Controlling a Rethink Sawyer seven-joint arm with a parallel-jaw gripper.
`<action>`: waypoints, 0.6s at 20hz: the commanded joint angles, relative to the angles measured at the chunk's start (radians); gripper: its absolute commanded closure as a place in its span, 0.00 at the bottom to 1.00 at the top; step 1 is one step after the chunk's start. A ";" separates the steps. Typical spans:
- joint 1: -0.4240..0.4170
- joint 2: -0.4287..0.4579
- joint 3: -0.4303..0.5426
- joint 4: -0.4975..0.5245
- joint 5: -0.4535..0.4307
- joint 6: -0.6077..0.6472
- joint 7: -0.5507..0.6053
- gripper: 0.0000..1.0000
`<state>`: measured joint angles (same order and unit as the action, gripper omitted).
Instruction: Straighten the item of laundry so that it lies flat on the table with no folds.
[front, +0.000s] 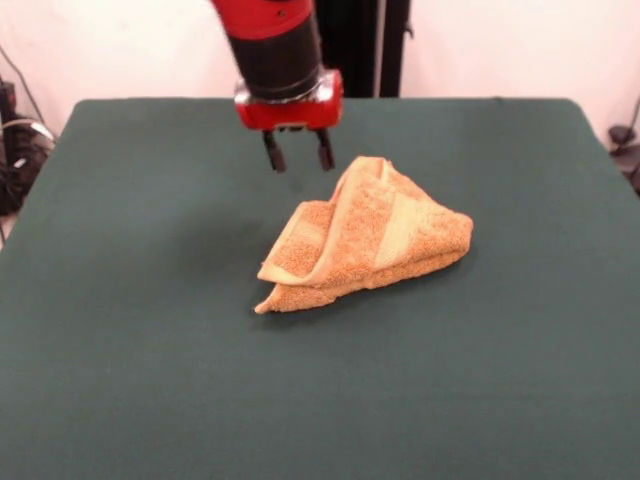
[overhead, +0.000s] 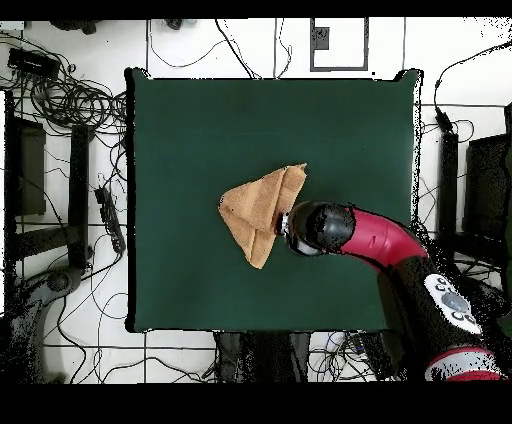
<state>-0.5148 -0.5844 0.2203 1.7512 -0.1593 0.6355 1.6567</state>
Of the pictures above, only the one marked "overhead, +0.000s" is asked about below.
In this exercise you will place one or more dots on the orange terry towel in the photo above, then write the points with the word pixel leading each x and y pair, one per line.
pixel 252 208

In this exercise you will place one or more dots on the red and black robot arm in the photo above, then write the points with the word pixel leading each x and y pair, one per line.
pixel 380 240

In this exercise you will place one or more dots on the dark flat panel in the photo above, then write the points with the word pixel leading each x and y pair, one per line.
pixel 488 188
pixel 26 168

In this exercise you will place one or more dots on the dark green table cloth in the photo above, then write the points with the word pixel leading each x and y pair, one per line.
pixel 200 120

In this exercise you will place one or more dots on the black power strip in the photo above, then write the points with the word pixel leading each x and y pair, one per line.
pixel 372 352
pixel 110 220

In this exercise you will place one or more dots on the grey tripod base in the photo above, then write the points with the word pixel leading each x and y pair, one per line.
pixel 40 304

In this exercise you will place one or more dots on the black box device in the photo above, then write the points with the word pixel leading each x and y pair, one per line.
pixel 34 62

